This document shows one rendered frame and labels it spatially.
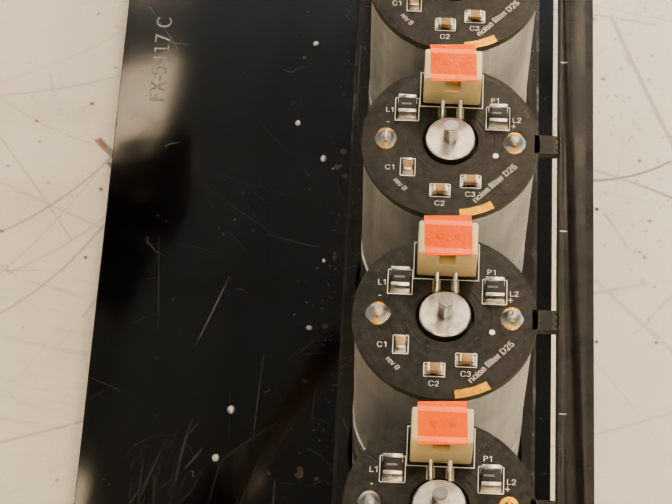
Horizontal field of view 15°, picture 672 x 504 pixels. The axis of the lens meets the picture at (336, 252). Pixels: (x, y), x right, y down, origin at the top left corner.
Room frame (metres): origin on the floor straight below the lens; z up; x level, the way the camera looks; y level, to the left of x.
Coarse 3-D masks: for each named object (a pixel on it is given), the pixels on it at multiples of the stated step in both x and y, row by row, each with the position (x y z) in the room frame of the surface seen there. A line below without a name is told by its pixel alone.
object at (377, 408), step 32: (416, 320) 0.17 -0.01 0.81; (448, 320) 0.16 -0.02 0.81; (512, 320) 0.16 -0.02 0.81; (384, 384) 0.16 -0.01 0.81; (512, 384) 0.16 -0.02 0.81; (384, 416) 0.16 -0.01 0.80; (480, 416) 0.15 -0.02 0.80; (512, 416) 0.16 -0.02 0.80; (352, 448) 0.16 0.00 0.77; (512, 448) 0.16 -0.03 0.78
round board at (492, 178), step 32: (384, 96) 0.20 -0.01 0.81; (416, 96) 0.20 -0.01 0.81; (480, 96) 0.20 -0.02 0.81; (512, 96) 0.20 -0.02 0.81; (416, 128) 0.20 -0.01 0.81; (480, 128) 0.20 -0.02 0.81; (512, 128) 0.20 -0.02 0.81; (384, 160) 0.19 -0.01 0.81; (416, 160) 0.19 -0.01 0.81; (480, 160) 0.19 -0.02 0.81; (512, 160) 0.19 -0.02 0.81; (384, 192) 0.19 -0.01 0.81; (416, 192) 0.18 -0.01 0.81; (448, 192) 0.18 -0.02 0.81; (480, 192) 0.18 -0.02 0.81; (512, 192) 0.18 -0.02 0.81
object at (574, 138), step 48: (576, 0) 0.22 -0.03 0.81; (576, 48) 0.21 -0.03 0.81; (576, 96) 0.20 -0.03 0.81; (576, 144) 0.19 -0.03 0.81; (576, 192) 0.18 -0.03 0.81; (576, 240) 0.18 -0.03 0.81; (576, 288) 0.17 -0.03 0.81; (576, 336) 0.16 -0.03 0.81; (576, 384) 0.16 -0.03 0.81; (576, 432) 0.15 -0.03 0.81; (576, 480) 0.14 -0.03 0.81
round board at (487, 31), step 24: (384, 0) 0.22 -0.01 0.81; (408, 0) 0.22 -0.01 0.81; (432, 0) 0.22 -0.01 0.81; (480, 0) 0.22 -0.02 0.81; (504, 0) 0.22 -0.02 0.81; (528, 0) 0.22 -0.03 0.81; (408, 24) 0.21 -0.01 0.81; (432, 24) 0.21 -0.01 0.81; (456, 24) 0.21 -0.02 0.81; (480, 24) 0.21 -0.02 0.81; (504, 24) 0.21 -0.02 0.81; (480, 48) 0.21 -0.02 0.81
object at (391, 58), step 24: (456, 0) 0.22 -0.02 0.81; (384, 24) 0.22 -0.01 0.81; (528, 24) 0.22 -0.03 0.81; (384, 48) 0.21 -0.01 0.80; (408, 48) 0.21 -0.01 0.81; (504, 48) 0.21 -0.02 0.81; (528, 48) 0.22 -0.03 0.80; (384, 72) 0.21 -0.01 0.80; (408, 72) 0.21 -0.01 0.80; (504, 72) 0.21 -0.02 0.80
